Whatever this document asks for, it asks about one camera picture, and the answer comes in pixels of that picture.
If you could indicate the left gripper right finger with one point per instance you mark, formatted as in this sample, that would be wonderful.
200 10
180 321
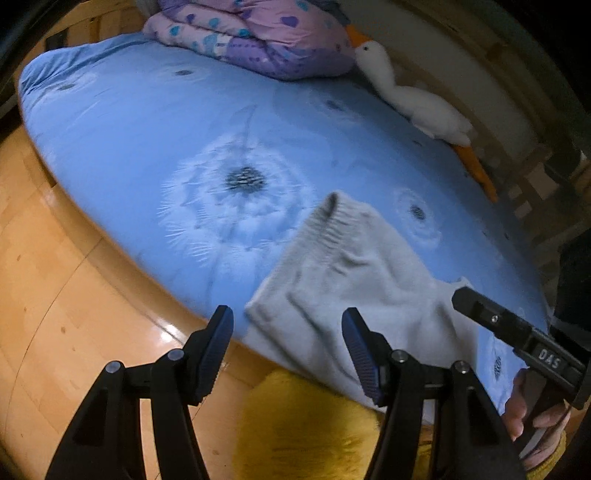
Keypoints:
469 441

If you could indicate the blue dandelion bed sheet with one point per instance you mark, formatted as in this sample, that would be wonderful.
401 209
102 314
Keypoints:
202 172

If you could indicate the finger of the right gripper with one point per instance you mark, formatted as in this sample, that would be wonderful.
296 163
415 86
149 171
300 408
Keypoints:
504 324

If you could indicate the yellow fuzzy clothing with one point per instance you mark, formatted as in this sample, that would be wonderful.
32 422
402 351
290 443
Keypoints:
292 428

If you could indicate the right hand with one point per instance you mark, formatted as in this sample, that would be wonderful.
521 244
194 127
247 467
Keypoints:
554 421

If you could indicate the white goose plush toy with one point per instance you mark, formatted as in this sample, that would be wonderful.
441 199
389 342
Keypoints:
426 111

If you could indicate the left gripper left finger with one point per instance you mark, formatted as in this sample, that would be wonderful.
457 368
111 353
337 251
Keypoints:
103 439

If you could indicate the grey sweatpants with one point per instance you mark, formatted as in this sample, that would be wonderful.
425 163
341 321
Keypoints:
346 255

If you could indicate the purple spotted folded quilt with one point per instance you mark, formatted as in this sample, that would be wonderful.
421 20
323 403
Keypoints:
281 39

